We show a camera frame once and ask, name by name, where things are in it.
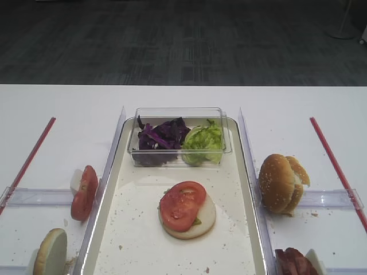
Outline green lettuce leaves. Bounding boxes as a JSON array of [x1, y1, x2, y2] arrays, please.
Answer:
[[182, 119, 224, 166]]

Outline tomato slice on bread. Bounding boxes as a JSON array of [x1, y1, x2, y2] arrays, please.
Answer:
[[159, 181, 206, 232]]

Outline round white bread slice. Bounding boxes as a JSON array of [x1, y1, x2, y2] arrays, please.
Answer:
[[158, 193, 216, 239]]

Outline upright tomato slice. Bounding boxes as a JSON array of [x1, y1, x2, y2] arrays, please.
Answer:
[[71, 165, 99, 221]]

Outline meat patties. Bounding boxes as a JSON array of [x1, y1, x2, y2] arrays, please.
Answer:
[[275, 247, 318, 275]]

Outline white block near patties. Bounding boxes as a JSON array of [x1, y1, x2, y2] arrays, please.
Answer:
[[305, 249, 327, 275]]

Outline clear plastic container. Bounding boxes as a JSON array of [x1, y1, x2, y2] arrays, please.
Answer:
[[127, 107, 232, 167]]

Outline shredded purple cabbage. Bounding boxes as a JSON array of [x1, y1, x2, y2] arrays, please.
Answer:
[[132, 116, 190, 166]]

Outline sesame burger buns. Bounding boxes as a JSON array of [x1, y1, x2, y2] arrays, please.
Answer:
[[258, 154, 310, 216]]

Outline white support block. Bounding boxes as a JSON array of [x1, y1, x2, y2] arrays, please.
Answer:
[[70, 169, 83, 196]]

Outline white metal tray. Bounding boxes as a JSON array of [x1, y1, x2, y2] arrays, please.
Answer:
[[77, 119, 267, 274]]

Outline left red rod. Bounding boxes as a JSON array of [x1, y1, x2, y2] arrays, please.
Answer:
[[0, 117, 56, 214]]

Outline red rod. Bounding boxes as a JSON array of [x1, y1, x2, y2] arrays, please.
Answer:
[[0, 117, 56, 214], [310, 117, 367, 231]]

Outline right red rod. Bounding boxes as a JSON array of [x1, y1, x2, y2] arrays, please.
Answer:
[[310, 117, 367, 231]]

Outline right upper clear crossbar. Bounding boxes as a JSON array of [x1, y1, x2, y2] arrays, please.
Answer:
[[297, 189, 364, 210]]

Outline clear crossbar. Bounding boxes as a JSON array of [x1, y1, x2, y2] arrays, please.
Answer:
[[1, 187, 73, 207], [297, 189, 364, 210]]

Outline left upper clear crossbar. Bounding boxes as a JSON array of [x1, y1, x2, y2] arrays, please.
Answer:
[[1, 187, 73, 207]]

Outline left bun half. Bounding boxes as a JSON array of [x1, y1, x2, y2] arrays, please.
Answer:
[[33, 228, 67, 275]]

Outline right long clear rail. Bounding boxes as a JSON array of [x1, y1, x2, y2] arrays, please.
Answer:
[[238, 108, 278, 274]]

